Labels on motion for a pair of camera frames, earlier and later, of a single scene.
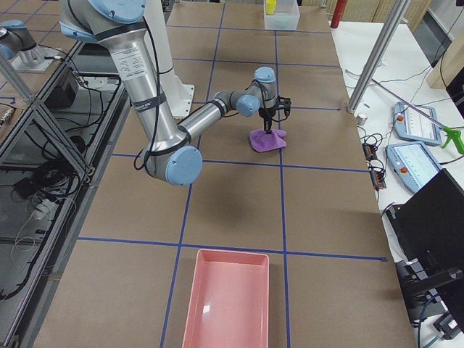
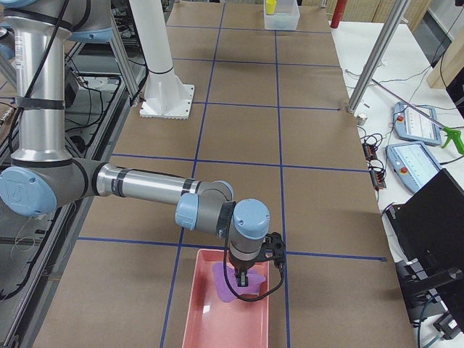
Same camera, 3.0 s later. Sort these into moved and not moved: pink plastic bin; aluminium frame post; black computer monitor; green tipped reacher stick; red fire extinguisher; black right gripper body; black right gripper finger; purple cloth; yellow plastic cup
Moved: black right gripper body; purple cloth; black right gripper finger
Not moved: black computer monitor; pink plastic bin; yellow plastic cup; green tipped reacher stick; aluminium frame post; red fire extinguisher
